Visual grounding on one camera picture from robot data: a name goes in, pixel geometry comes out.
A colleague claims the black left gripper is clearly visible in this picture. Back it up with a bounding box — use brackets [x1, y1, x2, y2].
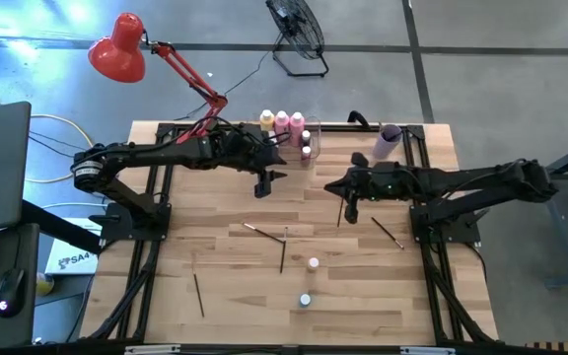
[224, 125, 288, 199]

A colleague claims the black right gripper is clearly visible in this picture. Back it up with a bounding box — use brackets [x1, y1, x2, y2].
[322, 165, 403, 226]

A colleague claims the pink large paint bottle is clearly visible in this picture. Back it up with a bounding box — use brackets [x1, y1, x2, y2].
[289, 111, 307, 148]
[274, 109, 291, 142]

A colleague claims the yellow large paint bottle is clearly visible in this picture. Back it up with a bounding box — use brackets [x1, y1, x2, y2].
[258, 108, 275, 132]

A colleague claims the clear plastic organizer bin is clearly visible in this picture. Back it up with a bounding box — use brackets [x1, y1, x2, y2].
[251, 115, 322, 164]

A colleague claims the lavender paper cup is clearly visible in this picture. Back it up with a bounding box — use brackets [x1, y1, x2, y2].
[372, 122, 404, 160]

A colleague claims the black clamp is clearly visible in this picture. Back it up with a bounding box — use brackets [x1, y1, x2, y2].
[346, 109, 372, 130]

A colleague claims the black floor fan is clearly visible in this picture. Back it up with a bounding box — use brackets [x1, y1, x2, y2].
[264, 0, 330, 79]

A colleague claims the red desk lamp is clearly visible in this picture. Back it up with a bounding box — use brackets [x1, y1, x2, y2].
[87, 12, 230, 145]

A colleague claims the white printed box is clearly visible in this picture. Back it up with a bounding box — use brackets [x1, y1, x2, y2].
[44, 216, 104, 276]

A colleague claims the black diagonal strut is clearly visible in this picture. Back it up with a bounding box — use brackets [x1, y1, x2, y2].
[20, 199, 103, 255]

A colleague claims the grey side desk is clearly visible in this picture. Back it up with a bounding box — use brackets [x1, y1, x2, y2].
[0, 222, 41, 349]

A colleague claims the black computer mouse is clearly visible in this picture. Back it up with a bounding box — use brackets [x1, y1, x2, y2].
[0, 268, 27, 320]

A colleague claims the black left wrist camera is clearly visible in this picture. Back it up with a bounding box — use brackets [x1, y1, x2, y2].
[237, 123, 265, 144]

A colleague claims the black aluminium table frame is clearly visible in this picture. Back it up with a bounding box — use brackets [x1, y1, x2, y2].
[86, 122, 500, 346]

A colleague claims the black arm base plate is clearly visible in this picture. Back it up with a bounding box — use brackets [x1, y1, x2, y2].
[89, 201, 173, 244]
[408, 202, 482, 246]

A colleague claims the yellow cable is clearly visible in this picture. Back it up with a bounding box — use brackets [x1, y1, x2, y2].
[25, 112, 107, 184]

